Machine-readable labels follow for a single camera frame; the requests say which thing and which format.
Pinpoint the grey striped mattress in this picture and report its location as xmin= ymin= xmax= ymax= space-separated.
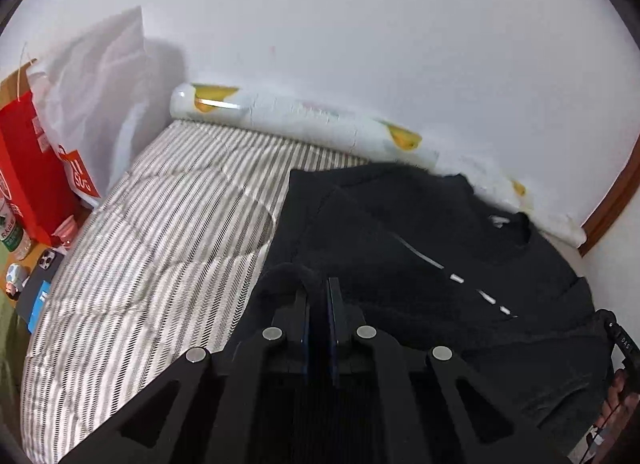
xmin=20 ymin=119 xmax=383 ymax=464

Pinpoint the plastic water bottle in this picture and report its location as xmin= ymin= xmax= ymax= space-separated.
xmin=0 ymin=194 xmax=31 ymax=259

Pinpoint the small figurine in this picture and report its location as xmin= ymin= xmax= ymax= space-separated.
xmin=2 ymin=264 xmax=26 ymax=301

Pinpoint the black cable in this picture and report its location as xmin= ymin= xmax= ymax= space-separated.
xmin=582 ymin=369 xmax=626 ymax=464

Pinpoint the white plastic bag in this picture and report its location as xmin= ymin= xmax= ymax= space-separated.
xmin=27 ymin=6 xmax=151 ymax=209

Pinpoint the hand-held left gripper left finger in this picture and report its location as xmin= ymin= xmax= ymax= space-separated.
xmin=57 ymin=288 xmax=314 ymax=464

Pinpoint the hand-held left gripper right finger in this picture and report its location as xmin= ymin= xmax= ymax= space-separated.
xmin=326 ymin=278 xmax=572 ymax=464

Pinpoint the small blue box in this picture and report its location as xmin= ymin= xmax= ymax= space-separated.
xmin=27 ymin=280 xmax=54 ymax=335

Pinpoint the red paper bag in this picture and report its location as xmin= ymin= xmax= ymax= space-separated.
xmin=0 ymin=58 xmax=83 ymax=247

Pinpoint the wooden nightstand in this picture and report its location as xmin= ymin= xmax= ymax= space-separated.
xmin=0 ymin=236 xmax=66 ymax=305

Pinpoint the pink cup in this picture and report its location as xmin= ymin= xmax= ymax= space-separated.
xmin=52 ymin=216 xmax=83 ymax=255

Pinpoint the person's right hand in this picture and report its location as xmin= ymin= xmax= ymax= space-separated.
xmin=585 ymin=369 xmax=640 ymax=445

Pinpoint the brown wooden door frame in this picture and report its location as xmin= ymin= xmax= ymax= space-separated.
xmin=580 ymin=136 xmax=640 ymax=257

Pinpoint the black sweatshirt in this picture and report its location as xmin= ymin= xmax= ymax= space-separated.
xmin=225 ymin=161 xmax=621 ymax=445

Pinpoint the rolled white printed mat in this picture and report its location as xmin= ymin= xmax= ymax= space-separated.
xmin=169 ymin=82 xmax=588 ymax=247

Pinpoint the dark blue phone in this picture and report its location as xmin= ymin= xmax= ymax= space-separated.
xmin=15 ymin=249 xmax=65 ymax=319

